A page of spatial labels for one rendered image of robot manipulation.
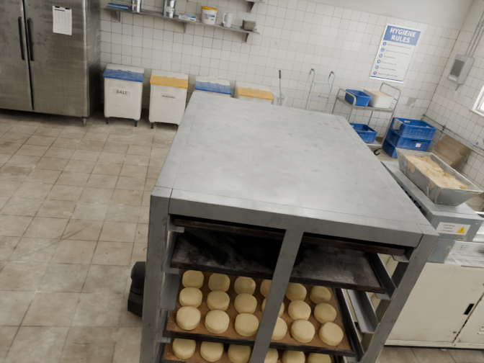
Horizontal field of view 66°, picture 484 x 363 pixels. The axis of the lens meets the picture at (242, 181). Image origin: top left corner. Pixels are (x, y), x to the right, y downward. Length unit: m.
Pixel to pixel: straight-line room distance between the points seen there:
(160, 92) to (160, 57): 0.75
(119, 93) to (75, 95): 0.59
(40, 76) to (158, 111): 1.58
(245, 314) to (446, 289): 2.14
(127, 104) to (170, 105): 0.62
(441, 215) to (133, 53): 5.02
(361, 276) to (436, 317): 2.26
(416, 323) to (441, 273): 0.46
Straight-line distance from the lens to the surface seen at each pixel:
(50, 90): 5.67
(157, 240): 0.64
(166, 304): 0.75
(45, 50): 5.55
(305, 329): 0.86
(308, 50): 6.49
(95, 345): 2.72
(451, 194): 2.50
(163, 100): 5.69
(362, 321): 0.84
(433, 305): 2.93
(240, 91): 5.79
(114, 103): 5.79
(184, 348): 0.89
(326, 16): 6.50
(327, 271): 0.76
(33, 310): 2.98
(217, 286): 0.90
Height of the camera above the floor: 2.13
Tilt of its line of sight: 27 degrees down
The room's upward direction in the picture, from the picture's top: 11 degrees clockwise
